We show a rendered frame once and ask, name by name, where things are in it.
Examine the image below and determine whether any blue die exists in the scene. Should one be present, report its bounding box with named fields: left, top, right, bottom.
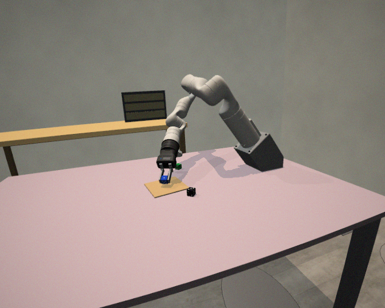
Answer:
left=161, top=175, right=168, bottom=184

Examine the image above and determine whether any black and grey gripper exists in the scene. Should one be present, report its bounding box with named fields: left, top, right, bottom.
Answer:
left=156, top=133, right=183, bottom=183

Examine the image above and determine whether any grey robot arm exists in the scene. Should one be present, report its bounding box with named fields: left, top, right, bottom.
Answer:
left=165, top=74, right=261, bottom=148

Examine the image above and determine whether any black die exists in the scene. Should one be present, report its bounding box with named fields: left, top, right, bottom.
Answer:
left=187, top=187, right=196, bottom=197

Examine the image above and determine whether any tan flat mat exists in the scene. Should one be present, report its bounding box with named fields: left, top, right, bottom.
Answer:
left=144, top=176, right=189, bottom=198

